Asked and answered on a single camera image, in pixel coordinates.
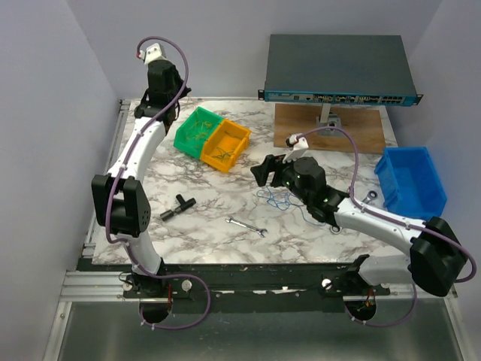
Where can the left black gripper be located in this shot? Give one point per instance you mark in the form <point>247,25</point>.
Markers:
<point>176,77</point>

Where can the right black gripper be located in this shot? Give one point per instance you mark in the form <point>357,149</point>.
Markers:
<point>270,163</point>

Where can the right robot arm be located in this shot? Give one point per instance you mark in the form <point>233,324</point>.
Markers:
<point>431,256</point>

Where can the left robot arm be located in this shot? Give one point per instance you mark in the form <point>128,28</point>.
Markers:
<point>121,204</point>

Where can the orange plastic bin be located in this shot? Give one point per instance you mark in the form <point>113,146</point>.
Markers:
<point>222,149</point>

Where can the green plastic bin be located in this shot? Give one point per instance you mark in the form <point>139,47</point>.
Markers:
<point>193,133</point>

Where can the small open-end wrench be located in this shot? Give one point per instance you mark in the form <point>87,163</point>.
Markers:
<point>260,231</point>

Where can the silver ratchet wrench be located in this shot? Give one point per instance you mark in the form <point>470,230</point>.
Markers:
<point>370,196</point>

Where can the wooden board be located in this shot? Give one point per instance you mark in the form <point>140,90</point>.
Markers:
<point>364,125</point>

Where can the blue plastic bin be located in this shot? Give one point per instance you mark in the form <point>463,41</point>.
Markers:
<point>410,183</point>

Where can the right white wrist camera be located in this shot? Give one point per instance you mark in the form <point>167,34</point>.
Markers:
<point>297,143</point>

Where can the black T-handle tool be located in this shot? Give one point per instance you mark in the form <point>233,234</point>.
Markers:
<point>183,205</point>

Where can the grey metal stand bracket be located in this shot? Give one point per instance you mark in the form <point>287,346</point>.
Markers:
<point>328,120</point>

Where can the grey network switch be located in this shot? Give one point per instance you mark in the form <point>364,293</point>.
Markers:
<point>339,70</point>

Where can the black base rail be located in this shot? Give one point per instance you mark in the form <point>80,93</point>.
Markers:
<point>240,289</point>

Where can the aluminium frame rail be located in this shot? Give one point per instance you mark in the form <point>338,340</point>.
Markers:
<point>83,267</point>

